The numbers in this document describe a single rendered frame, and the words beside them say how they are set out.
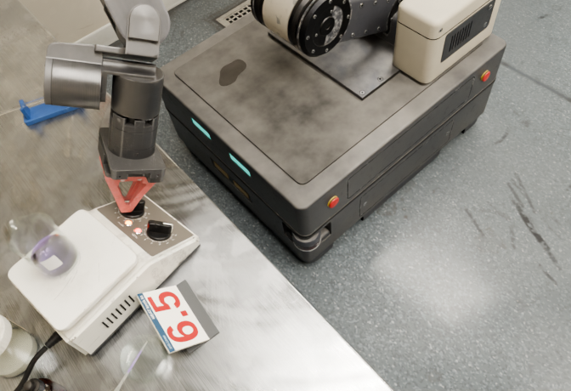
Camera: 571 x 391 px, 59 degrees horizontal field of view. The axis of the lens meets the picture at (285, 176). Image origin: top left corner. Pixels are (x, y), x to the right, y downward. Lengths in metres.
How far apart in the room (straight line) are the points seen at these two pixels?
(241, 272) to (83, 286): 0.20
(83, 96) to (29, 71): 0.50
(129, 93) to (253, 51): 0.98
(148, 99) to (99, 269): 0.21
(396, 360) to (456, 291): 0.26
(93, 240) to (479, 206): 1.25
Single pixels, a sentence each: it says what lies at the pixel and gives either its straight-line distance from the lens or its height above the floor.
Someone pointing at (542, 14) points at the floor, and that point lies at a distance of 2.35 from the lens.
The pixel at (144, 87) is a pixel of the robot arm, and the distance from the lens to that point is 0.60.
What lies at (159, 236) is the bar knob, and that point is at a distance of 0.68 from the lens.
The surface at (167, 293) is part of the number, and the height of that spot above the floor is 0.77.
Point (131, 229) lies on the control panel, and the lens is 0.70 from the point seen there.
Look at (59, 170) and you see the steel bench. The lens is 0.89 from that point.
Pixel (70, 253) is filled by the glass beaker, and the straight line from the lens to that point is 0.65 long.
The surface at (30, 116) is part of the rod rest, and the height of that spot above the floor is 0.76.
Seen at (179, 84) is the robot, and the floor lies 0.36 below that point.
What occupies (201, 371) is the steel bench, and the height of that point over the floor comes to 0.75.
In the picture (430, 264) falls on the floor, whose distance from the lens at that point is 1.53.
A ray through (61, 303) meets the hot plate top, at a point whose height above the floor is 0.84.
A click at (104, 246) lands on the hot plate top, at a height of 0.84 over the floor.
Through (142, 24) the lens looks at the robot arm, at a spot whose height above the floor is 1.04.
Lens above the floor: 1.37
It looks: 55 degrees down
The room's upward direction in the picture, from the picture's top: 10 degrees counter-clockwise
